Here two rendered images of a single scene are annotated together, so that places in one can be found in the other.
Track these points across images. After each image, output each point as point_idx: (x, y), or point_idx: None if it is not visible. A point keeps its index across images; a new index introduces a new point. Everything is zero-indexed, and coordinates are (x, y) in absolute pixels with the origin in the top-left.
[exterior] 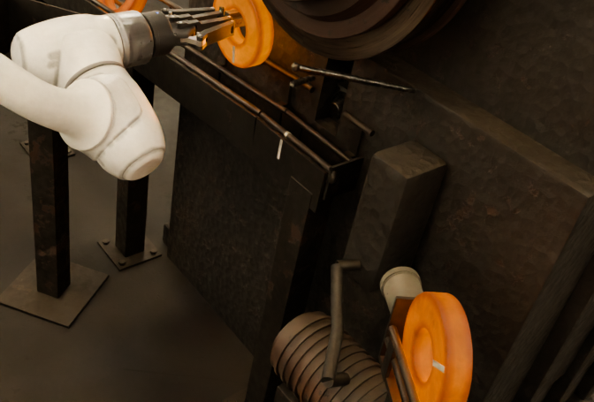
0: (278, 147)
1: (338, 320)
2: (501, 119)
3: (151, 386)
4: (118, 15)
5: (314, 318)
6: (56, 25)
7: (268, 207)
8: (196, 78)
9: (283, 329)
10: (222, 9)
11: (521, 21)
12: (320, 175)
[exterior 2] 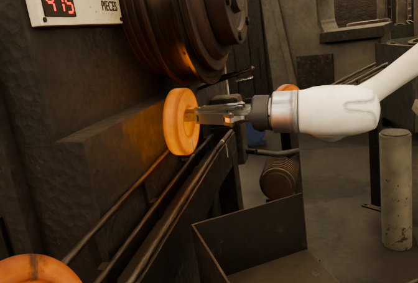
0: (226, 150)
1: (275, 151)
2: None
3: None
4: (291, 91)
5: (275, 166)
6: (344, 84)
7: (193, 245)
8: (197, 190)
9: (285, 176)
10: (196, 107)
11: None
12: (234, 135)
